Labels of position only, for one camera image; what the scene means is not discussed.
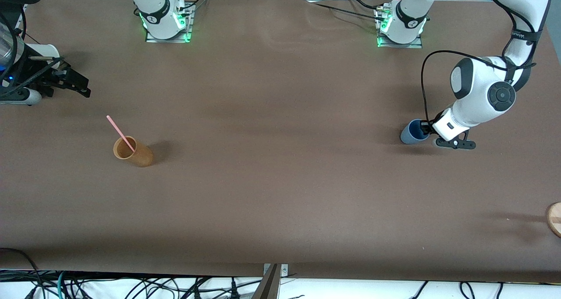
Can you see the aluminium frame rail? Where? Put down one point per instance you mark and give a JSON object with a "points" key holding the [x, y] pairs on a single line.
{"points": [[274, 275]]}

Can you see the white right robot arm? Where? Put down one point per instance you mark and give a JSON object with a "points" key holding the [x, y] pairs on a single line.
{"points": [[153, 5]]}

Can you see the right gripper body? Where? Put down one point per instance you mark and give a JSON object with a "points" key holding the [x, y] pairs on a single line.
{"points": [[56, 76]]}

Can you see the pink chopstick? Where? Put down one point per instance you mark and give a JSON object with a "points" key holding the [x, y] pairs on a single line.
{"points": [[117, 129]]}

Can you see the blue cup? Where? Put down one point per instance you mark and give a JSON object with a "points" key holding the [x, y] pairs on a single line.
{"points": [[410, 137]]}

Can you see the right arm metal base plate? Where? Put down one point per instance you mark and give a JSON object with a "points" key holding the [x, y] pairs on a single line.
{"points": [[168, 40]]}

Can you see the brown cup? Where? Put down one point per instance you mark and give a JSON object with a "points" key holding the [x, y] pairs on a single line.
{"points": [[138, 155]]}

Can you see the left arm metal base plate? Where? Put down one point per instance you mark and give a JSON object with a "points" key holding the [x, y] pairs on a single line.
{"points": [[401, 44]]}

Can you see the brown paper table cover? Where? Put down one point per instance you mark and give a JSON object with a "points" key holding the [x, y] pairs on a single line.
{"points": [[280, 167]]}

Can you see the round wooden coaster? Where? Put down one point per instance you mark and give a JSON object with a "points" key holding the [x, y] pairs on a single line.
{"points": [[555, 220]]}

